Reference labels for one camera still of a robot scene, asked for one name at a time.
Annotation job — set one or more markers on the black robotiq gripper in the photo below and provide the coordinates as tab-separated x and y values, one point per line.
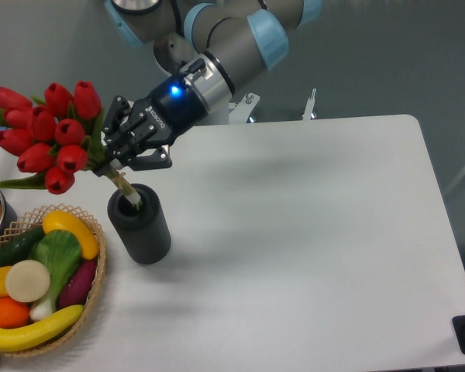
167	112

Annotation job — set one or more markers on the red tulip bouquet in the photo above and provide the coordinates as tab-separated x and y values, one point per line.
56	136

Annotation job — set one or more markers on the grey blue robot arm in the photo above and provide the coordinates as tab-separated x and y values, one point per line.
233	43

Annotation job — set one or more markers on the dark grey ribbed vase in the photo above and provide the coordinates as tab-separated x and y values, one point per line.
144	232

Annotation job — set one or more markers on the yellow squash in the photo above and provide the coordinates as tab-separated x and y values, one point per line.
61	220

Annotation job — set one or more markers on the woven wicker basket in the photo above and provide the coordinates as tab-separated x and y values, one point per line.
34	218

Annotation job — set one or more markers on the green bok choy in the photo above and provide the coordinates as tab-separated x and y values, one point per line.
60	253

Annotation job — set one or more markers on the green cucumber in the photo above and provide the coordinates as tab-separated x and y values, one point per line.
18	248

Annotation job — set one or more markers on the purple sweet potato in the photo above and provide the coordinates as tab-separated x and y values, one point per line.
76	291

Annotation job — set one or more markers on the beige round slice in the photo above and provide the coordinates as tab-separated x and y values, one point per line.
27	281

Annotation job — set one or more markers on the orange fruit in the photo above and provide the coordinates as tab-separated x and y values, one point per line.
13	314

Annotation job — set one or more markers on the yellow banana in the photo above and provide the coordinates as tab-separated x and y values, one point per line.
30	336

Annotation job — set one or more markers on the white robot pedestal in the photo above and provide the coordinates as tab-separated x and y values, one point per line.
173	51

